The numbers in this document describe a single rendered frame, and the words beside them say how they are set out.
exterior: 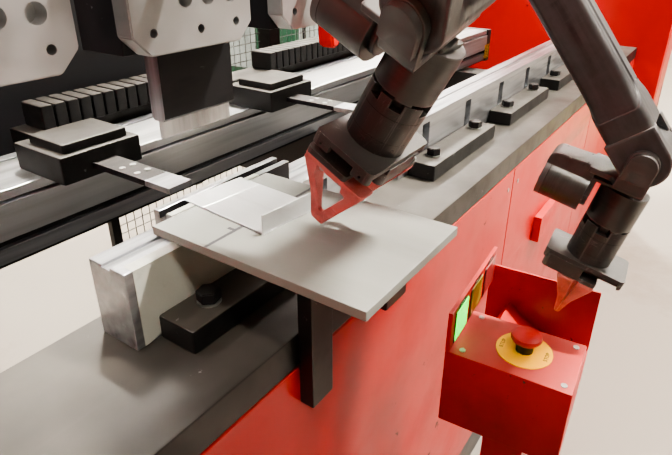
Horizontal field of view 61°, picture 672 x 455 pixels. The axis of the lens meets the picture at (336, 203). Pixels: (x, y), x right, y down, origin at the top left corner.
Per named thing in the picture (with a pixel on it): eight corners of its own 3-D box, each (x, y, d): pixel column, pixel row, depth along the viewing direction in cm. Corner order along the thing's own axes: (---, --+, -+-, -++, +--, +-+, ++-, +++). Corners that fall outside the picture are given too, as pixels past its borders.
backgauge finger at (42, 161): (141, 217, 64) (134, 176, 62) (19, 168, 77) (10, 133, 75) (218, 183, 73) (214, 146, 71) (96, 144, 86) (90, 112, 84)
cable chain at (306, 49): (271, 71, 126) (270, 52, 125) (251, 67, 130) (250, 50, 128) (373, 43, 159) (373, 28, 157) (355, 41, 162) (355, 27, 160)
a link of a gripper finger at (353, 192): (277, 204, 54) (313, 131, 48) (321, 179, 59) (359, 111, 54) (328, 252, 53) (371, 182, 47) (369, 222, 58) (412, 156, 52)
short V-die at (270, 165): (174, 240, 62) (171, 215, 61) (157, 232, 64) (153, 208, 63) (289, 181, 77) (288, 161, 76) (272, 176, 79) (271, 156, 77)
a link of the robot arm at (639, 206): (652, 200, 66) (656, 184, 70) (594, 174, 68) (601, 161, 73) (623, 246, 70) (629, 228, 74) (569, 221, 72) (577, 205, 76)
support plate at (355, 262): (366, 322, 46) (366, 312, 45) (153, 234, 59) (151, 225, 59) (457, 235, 59) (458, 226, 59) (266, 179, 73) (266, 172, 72)
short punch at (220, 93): (168, 141, 59) (155, 48, 55) (155, 137, 60) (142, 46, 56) (235, 118, 66) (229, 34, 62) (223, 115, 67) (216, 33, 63)
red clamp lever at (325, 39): (334, 49, 66) (334, -41, 62) (307, 46, 69) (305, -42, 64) (343, 47, 68) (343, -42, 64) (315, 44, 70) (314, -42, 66)
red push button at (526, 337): (535, 368, 72) (539, 346, 71) (504, 357, 74) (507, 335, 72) (542, 350, 75) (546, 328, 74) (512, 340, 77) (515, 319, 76)
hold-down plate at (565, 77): (557, 91, 161) (559, 80, 159) (538, 88, 163) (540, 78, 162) (583, 72, 183) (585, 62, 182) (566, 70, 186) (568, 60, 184)
